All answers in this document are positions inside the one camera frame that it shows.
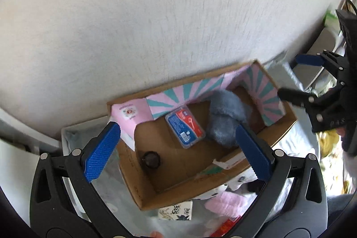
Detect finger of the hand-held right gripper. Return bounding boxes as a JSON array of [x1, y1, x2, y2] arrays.
[[278, 81, 347, 127], [295, 51, 350, 80]]

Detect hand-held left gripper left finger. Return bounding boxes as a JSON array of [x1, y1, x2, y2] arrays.
[[29, 121, 124, 238]]

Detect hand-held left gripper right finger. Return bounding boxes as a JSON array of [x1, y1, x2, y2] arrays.
[[229, 123, 328, 238]]

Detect white panda plush toy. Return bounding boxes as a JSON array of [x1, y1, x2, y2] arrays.
[[205, 168, 258, 201]]

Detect pink fluffy earmuffs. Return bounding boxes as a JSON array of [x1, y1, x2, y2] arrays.
[[204, 191, 248, 218]]

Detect pink and teal cardboard box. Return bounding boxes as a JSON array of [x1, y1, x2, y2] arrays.
[[107, 59, 298, 211]]

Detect floral bed sheet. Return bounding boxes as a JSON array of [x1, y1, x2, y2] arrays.
[[61, 104, 324, 238]]

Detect green and white packet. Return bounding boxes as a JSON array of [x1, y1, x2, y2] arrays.
[[323, 10, 339, 31]]

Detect grey-blue plush toy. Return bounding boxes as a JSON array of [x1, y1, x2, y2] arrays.
[[206, 90, 248, 150]]

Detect small dark round object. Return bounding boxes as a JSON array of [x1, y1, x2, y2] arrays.
[[142, 151, 161, 169]]

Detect yellow green cloth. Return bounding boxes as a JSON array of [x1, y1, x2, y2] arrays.
[[318, 129, 350, 194]]

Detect blue and red plastic case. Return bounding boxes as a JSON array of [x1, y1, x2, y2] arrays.
[[165, 105, 206, 149]]

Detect red packet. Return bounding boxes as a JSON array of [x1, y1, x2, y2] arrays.
[[209, 216, 241, 237]]

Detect white black printed card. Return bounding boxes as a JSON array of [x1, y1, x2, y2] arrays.
[[158, 201, 193, 221]]

